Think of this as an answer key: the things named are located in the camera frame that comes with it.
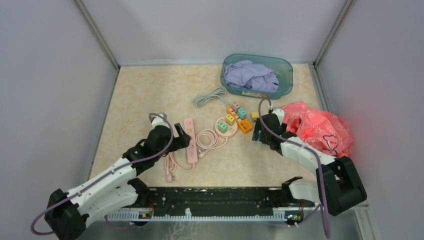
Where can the teal plastic basin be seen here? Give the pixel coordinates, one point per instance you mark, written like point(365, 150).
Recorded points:
point(282, 68)

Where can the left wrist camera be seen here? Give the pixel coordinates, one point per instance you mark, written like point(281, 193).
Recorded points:
point(158, 120)

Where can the yellow charger front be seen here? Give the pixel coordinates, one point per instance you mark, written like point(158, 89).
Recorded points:
point(230, 120)

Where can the pink plastic bag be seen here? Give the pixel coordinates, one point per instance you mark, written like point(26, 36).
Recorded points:
point(321, 129)

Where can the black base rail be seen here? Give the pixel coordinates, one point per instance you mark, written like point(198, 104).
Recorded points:
point(218, 204)

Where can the yellow charger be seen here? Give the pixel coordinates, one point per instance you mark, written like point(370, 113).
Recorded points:
point(254, 116)
point(230, 120)

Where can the pink brown charger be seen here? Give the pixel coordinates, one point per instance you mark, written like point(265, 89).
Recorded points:
point(235, 107)

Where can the green charger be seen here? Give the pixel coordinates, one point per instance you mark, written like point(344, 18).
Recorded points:
point(222, 127)

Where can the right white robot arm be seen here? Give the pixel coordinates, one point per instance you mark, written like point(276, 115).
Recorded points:
point(337, 187)

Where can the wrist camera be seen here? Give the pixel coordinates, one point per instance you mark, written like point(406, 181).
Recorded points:
point(158, 120)
point(280, 113)

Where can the teal charger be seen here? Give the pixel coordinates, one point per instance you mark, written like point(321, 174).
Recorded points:
point(241, 113)

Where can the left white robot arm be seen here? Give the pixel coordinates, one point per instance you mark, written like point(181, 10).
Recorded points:
point(72, 211)

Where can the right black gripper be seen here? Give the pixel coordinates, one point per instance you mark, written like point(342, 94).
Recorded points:
point(256, 134)

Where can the purple cloth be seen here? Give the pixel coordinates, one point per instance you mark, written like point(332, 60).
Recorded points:
point(251, 76)

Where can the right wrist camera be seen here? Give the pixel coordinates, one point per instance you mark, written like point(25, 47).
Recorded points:
point(280, 113)

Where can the yellow charger near basin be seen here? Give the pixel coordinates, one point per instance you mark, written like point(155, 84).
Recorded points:
point(254, 116)

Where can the pink round power strip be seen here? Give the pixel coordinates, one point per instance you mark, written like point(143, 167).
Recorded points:
point(211, 139)

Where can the pink long power strip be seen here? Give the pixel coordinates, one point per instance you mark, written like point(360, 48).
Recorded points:
point(171, 165)

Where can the orange power strip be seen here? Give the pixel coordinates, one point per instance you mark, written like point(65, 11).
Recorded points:
point(219, 93)

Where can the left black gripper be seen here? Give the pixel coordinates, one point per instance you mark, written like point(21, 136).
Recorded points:
point(182, 141)

